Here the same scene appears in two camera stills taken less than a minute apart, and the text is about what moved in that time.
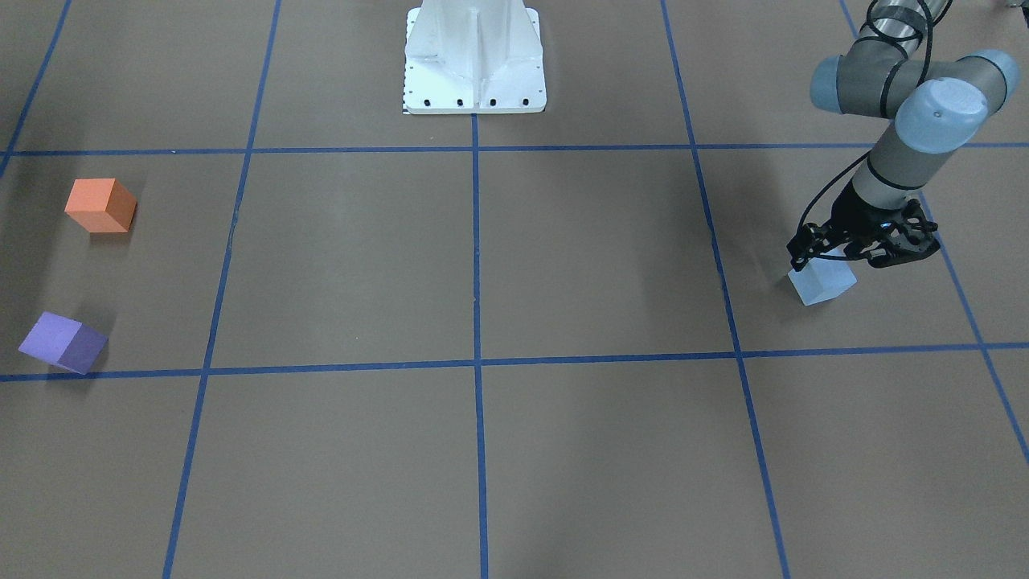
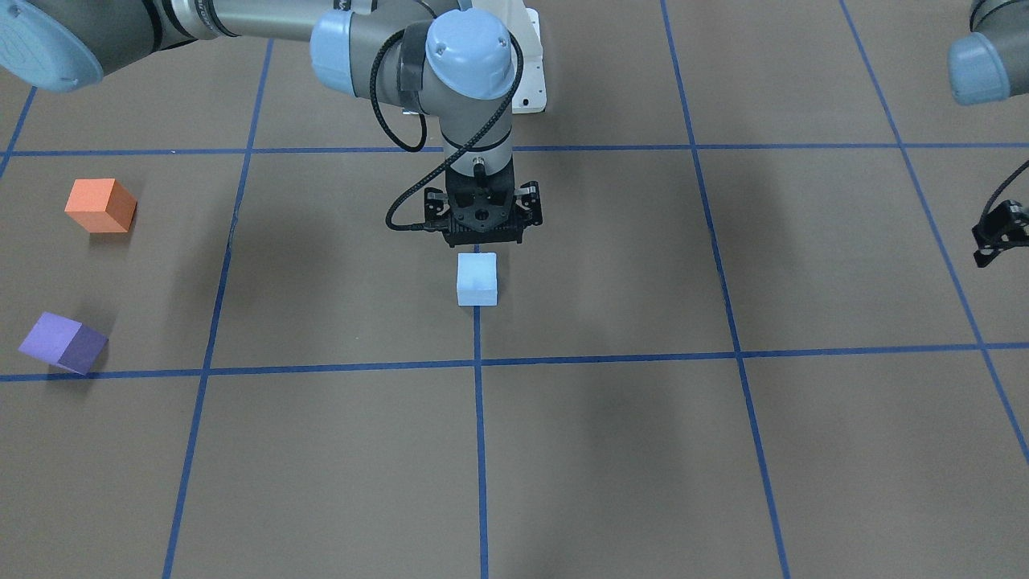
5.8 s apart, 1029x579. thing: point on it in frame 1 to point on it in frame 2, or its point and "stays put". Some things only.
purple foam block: [66, 341] stays put
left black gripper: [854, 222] to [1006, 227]
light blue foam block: [821, 279] to [477, 279]
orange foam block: [101, 205] stays put
